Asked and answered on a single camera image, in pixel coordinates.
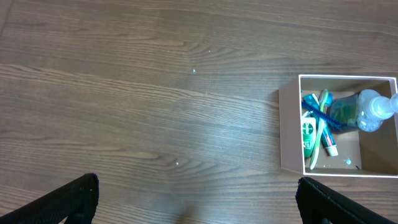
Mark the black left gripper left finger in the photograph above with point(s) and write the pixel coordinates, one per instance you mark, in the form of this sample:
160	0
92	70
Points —
74	202

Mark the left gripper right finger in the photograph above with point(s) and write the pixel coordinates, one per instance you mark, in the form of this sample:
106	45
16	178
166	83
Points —
318	203

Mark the green Dettol soap bar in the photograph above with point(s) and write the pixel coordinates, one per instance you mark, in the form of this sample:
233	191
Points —
309	132

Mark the blue disposable razor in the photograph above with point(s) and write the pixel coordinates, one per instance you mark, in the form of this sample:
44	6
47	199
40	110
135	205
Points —
317	105

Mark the green white toothbrush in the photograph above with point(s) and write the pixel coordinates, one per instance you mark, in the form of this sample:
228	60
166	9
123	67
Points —
316	151

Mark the clear bottle with dark liquid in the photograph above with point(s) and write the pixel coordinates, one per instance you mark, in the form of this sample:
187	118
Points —
366	111

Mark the white cardboard box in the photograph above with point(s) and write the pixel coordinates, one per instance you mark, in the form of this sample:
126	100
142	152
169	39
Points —
360	154

